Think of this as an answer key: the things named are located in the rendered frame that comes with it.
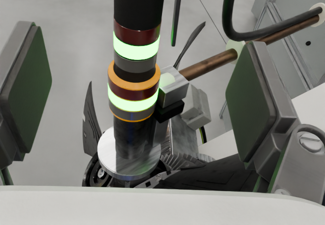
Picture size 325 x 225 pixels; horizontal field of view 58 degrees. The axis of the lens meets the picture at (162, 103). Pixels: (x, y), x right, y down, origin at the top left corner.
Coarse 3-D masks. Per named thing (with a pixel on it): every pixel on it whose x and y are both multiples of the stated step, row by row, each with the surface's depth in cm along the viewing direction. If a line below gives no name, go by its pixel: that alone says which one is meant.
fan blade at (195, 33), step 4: (200, 24) 59; (204, 24) 55; (196, 28) 60; (200, 28) 56; (192, 32) 63; (196, 32) 56; (192, 36) 58; (196, 36) 55; (188, 40) 63; (192, 40) 56; (188, 44) 57; (184, 48) 59; (184, 52) 56; (180, 56) 57; (176, 60) 61; (180, 60) 68; (176, 64) 56; (176, 68) 61
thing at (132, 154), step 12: (120, 120) 27; (144, 120) 27; (120, 132) 28; (132, 132) 28; (144, 132) 29; (120, 144) 29; (132, 144) 29; (144, 144) 31; (120, 156) 31; (132, 156) 31
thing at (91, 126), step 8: (88, 88) 83; (88, 96) 81; (88, 104) 80; (88, 112) 80; (88, 120) 80; (96, 120) 71; (88, 128) 81; (96, 128) 72; (88, 136) 84; (96, 136) 73; (88, 144) 85; (96, 144) 75; (88, 152) 87
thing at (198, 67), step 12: (300, 24) 38; (312, 24) 40; (264, 36) 35; (276, 36) 36; (204, 60) 30; (216, 60) 31; (228, 60) 32; (180, 72) 29; (192, 72) 29; (204, 72) 30
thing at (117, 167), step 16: (176, 80) 28; (160, 96) 28; (176, 96) 28; (160, 112) 28; (176, 112) 29; (112, 128) 34; (160, 128) 31; (112, 144) 32; (160, 144) 33; (112, 160) 31; (128, 160) 31; (144, 160) 32; (112, 176) 31; (128, 176) 30; (144, 176) 31
